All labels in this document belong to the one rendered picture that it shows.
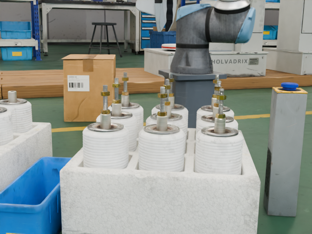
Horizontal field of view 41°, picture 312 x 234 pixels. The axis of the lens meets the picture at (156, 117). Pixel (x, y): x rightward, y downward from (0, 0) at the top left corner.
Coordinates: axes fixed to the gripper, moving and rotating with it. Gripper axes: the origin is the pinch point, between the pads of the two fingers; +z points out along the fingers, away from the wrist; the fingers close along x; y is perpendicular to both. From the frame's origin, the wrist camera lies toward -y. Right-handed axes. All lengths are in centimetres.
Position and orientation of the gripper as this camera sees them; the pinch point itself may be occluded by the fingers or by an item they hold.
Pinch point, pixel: (166, 24)
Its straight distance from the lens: 83.4
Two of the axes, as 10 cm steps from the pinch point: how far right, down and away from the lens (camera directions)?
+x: -3.9, 1.9, -9.0
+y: -9.2, -1.0, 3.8
